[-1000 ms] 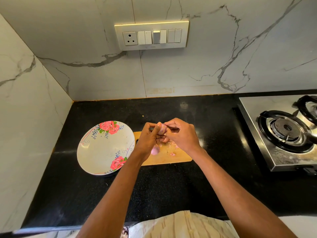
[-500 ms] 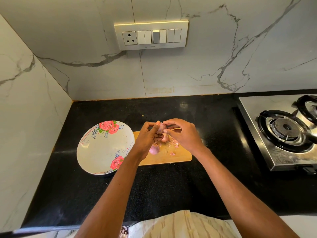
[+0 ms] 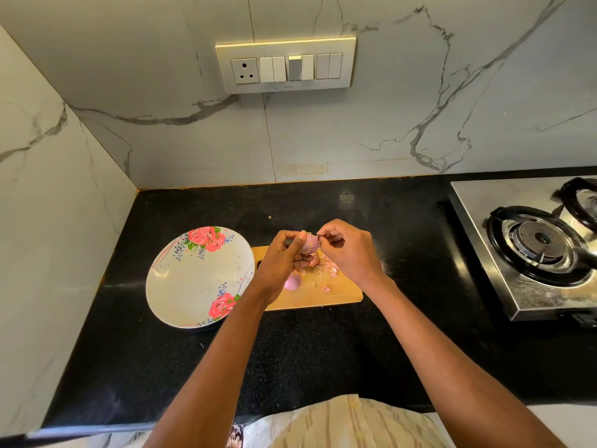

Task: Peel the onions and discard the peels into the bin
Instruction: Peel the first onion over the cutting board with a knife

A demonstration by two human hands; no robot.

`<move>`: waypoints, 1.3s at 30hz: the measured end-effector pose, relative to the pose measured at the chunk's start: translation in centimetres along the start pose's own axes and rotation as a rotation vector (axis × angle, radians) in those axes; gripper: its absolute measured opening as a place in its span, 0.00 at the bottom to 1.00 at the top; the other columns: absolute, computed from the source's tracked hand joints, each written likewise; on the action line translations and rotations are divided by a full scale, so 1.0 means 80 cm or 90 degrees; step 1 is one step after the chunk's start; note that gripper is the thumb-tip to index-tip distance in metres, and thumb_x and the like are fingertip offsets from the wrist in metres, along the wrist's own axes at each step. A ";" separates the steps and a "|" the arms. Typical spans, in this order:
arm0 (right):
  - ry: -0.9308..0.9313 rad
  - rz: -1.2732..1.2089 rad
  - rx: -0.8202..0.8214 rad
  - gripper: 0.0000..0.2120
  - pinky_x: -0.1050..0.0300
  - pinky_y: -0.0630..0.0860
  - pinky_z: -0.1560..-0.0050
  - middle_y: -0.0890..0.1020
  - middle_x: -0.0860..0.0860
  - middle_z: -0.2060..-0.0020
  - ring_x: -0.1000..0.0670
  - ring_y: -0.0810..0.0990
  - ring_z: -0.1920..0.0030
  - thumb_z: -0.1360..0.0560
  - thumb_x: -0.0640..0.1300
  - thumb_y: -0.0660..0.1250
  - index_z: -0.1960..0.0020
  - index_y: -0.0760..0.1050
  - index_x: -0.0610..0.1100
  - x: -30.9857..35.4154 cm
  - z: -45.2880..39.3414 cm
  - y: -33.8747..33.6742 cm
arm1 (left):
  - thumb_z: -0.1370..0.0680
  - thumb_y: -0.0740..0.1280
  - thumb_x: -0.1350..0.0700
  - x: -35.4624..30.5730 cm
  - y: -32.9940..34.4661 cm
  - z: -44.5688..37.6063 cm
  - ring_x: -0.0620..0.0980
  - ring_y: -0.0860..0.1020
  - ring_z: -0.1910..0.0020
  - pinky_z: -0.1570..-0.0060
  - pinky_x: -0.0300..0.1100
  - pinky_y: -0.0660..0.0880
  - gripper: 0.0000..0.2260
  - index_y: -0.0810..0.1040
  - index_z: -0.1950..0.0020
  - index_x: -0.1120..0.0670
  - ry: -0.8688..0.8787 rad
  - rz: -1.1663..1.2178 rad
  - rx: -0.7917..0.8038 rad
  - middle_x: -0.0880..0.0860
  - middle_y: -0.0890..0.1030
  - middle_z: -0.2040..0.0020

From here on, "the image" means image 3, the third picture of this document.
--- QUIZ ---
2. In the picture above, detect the person's left hand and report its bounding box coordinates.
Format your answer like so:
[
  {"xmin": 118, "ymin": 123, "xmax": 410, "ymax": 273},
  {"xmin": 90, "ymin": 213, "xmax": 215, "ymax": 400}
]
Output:
[{"xmin": 246, "ymin": 229, "xmax": 317, "ymax": 308}]

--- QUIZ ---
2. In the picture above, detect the person's right hand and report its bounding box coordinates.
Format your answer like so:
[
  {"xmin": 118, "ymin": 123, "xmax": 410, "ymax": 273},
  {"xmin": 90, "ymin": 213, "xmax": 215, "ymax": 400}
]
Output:
[{"xmin": 317, "ymin": 219, "xmax": 390, "ymax": 295}]

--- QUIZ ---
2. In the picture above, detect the pile of onion peels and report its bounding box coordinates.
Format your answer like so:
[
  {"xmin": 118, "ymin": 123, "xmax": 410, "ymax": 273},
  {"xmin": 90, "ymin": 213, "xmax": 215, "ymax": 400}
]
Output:
[{"xmin": 319, "ymin": 256, "xmax": 341, "ymax": 293}]

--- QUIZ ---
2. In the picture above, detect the person's right forearm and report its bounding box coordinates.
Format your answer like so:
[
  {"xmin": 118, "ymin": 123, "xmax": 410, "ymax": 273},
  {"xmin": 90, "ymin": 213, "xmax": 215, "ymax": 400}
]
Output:
[{"xmin": 364, "ymin": 277, "xmax": 567, "ymax": 448}]

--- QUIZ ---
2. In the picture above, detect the person's left forearm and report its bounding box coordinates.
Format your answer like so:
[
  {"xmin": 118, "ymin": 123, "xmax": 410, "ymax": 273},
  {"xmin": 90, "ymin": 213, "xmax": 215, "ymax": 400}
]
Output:
[{"xmin": 144, "ymin": 290, "xmax": 277, "ymax": 448}]

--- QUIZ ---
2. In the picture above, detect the wooden cutting board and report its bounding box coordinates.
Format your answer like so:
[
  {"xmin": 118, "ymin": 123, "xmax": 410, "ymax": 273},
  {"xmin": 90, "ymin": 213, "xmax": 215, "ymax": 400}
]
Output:
[{"xmin": 250, "ymin": 243, "xmax": 364, "ymax": 312}]

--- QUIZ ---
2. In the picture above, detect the black stone countertop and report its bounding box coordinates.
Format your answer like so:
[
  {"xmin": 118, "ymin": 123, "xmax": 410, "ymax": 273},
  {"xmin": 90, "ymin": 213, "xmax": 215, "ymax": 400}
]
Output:
[{"xmin": 42, "ymin": 169, "xmax": 597, "ymax": 427}]

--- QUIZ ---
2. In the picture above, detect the white floral plate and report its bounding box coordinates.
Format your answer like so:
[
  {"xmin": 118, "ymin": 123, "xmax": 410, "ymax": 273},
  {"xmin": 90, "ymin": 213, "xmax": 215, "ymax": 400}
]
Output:
[{"xmin": 146, "ymin": 225, "xmax": 256, "ymax": 329}]

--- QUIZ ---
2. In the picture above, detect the stainless steel gas stove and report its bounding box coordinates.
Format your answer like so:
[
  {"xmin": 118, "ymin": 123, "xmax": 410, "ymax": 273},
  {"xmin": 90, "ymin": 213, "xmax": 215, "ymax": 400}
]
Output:
[{"xmin": 448, "ymin": 176, "xmax": 597, "ymax": 323}]

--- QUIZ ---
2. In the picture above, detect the beige striped garment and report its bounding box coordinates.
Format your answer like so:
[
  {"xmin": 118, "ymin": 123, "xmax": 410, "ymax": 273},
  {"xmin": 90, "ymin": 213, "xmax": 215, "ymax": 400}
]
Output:
[{"xmin": 244, "ymin": 394, "xmax": 449, "ymax": 448}]

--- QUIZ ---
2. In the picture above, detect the black stove burner grate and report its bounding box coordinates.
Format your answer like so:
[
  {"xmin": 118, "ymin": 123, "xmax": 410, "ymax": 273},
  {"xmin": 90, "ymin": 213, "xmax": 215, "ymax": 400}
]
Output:
[
  {"xmin": 558, "ymin": 177, "xmax": 597, "ymax": 231},
  {"xmin": 487, "ymin": 205, "xmax": 597, "ymax": 288}
]

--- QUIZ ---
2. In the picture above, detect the white wall switch panel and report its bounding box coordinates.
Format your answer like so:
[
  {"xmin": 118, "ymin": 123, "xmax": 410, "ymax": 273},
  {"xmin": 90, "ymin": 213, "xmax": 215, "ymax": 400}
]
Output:
[{"xmin": 215, "ymin": 36, "xmax": 358, "ymax": 95}]

